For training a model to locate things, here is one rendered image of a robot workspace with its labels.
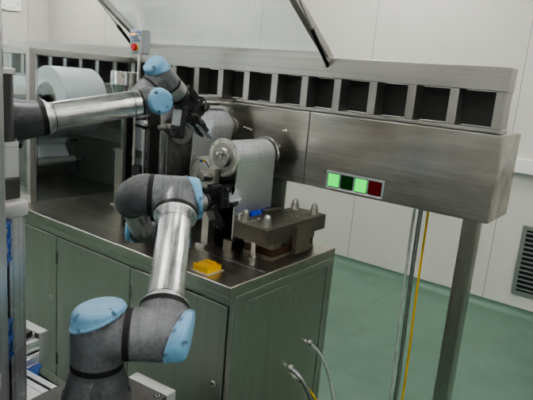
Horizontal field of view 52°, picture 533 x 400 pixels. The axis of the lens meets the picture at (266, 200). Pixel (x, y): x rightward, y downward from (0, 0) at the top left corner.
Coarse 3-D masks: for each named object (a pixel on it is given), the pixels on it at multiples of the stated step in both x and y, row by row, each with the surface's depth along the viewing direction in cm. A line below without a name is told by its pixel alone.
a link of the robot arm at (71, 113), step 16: (96, 96) 151; (112, 96) 152; (128, 96) 154; (144, 96) 156; (160, 96) 156; (16, 112) 140; (32, 112) 140; (48, 112) 142; (64, 112) 145; (80, 112) 147; (96, 112) 149; (112, 112) 152; (128, 112) 155; (144, 112) 158; (160, 112) 157; (16, 128) 140; (32, 128) 141; (48, 128) 143; (64, 128) 148
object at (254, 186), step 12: (264, 168) 218; (240, 180) 207; (252, 180) 213; (264, 180) 219; (240, 192) 209; (252, 192) 215; (264, 192) 221; (240, 204) 210; (252, 204) 216; (264, 204) 223
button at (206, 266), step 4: (204, 260) 188; (208, 260) 189; (212, 260) 189; (196, 264) 185; (200, 264) 184; (204, 264) 184; (208, 264) 185; (212, 264) 185; (216, 264) 185; (220, 264) 187; (196, 268) 185; (200, 268) 184; (204, 268) 182; (208, 268) 182; (212, 268) 183; (216, 268) 185; (220, 268) 187; (204, 272) 183; (208, 272) 182; (212, 272) 184
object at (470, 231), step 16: (464, 224) 204; (480, 224) 203; (464, 240) 204; (464, 256) 205; (464, 272) 206; (464, 288) 207; (448, 304) 211; (464, 304) 208; (448, 320) 212; (464, 320) 213; (448, 336) 213; (448, 352) 214; (448, 368) 214; (448, 384) 215
